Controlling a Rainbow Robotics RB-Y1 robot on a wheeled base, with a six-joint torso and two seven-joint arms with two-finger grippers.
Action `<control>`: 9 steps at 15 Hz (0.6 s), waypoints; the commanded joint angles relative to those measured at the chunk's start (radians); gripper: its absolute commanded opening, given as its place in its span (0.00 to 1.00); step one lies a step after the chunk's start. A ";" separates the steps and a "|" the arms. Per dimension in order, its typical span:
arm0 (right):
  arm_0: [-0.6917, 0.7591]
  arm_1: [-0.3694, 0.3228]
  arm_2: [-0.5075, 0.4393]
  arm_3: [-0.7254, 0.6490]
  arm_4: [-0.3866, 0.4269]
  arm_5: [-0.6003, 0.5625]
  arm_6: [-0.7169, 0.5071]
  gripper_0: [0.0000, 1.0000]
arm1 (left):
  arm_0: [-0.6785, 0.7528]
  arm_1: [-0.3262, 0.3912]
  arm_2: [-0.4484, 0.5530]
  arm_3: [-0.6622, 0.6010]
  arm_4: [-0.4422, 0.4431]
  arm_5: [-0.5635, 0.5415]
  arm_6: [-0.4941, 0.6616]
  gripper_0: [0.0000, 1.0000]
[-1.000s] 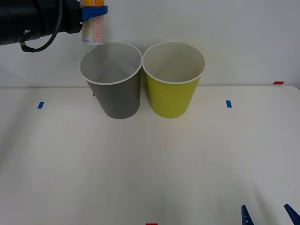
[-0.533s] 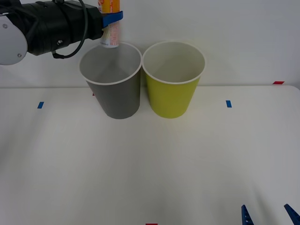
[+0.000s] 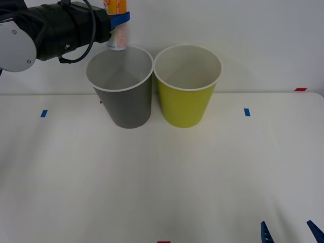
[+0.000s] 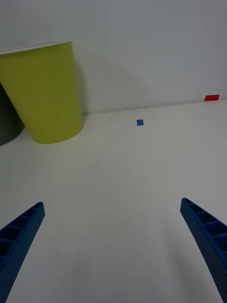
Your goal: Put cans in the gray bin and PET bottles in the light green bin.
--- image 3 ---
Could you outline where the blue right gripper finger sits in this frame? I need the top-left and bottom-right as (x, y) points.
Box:
(260, 221), (275, 243)
(306, 220), (324, 243)

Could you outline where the yellow-green plastic waste bin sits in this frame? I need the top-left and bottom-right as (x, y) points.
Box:
(153, 44), (222, 129)

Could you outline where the orange and white drink can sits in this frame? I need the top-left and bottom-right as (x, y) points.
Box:
(102, 0), (131, 52)

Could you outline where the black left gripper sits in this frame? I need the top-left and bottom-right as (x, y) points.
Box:
(74, 2), (131, 49)

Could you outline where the grey plastic waste bin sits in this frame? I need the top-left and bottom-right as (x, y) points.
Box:
(85, 45), (154, 130)

